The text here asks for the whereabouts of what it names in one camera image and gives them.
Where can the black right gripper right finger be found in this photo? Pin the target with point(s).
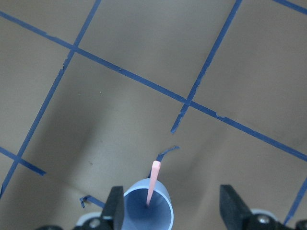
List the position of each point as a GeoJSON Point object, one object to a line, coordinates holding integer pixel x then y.
{"type": "Point", "coordinates": [236, 215]}

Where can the pink chopstick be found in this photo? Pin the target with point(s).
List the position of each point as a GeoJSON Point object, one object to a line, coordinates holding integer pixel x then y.
{"type": "Point", "coordinates": [156, 165]}

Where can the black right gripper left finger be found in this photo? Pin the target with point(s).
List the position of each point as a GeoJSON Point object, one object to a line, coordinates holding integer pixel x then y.
{"type": "Point", "coordinates": [112, 216]}

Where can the blue plastic cup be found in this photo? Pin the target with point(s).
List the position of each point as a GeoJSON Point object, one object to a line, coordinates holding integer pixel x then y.
{"type": "Point", "coordinates": [158, 215]}

